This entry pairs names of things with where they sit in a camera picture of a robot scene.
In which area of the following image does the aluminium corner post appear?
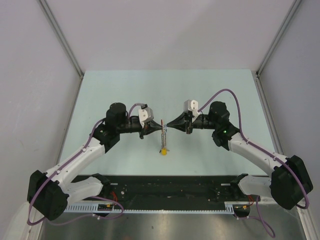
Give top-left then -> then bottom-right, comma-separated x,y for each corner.
255,0 -> 303,76
36,0 -> 85,78

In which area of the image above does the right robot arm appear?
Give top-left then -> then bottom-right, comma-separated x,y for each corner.
167,100 -> 314,210

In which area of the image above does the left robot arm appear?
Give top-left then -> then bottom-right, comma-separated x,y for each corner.
27,102 -> 162,221

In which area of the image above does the red handled metal key holder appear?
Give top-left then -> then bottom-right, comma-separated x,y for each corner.
160,119 -> 167,148

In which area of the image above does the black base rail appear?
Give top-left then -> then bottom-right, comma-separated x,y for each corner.
69,174 -> 253,211

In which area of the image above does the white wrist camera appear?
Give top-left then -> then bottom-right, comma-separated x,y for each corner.
183,99 -> 200,122
138,104 -> 154,128

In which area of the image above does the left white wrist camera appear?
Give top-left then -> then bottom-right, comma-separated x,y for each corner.
138,104 -> 154,128

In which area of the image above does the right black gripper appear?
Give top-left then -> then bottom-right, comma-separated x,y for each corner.
167,111 -> 218,135

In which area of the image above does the right aluminium corner post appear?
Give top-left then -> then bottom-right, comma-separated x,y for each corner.
255,0 -> 303,76

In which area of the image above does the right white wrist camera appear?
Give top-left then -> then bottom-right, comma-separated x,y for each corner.
183,99 -> 200,122

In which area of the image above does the left aluminium corner post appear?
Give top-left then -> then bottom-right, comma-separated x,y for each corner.
36,0 -> 85,78

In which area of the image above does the white cable duct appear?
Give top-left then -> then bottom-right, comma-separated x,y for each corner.
64,202 -> 247,216

